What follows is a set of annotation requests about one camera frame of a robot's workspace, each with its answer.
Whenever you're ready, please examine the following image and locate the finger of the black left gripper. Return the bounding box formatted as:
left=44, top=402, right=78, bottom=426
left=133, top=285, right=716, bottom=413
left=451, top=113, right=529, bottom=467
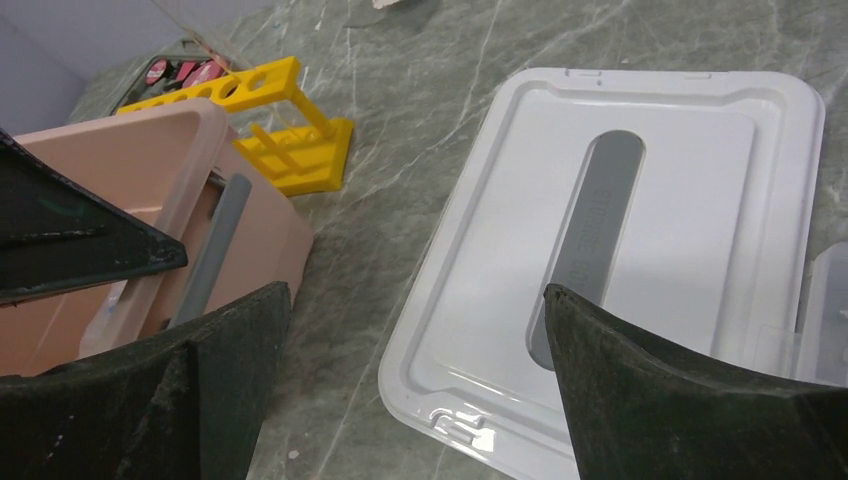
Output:
left=1, top=133, right=188, bottom=305

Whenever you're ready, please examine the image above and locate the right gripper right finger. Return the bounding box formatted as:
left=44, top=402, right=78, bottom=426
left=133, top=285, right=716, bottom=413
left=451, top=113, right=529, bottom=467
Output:
left=544, top=284, right=847, bottom=479

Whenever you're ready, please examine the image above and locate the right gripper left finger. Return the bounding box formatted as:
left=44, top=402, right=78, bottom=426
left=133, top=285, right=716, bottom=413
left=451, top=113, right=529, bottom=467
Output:
left=1, top=281, right=292, bottom=479

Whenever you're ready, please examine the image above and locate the pink plastic bin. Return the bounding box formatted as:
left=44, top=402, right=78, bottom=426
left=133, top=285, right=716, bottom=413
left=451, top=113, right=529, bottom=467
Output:
left=1, top=99, right=313, bottom=377

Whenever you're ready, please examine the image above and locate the white bin lid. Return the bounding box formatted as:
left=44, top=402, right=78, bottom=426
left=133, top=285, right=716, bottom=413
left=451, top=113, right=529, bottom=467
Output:
left=378, top=68, right=826, bottom=479

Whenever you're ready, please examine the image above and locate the yellow test tube rack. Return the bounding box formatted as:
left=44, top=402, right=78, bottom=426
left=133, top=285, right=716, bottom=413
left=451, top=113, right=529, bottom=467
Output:
left=116, top=56, right=354, bottom=197

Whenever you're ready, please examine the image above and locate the grey tool case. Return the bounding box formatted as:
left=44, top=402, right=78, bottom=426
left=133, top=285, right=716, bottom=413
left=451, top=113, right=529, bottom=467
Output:
left=110, top=40, right=232, bottom=114

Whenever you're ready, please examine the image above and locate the grey bin latch handle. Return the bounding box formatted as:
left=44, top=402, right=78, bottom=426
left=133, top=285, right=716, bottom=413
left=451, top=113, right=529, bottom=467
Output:
left=166, top=173, right=252, bottom=330

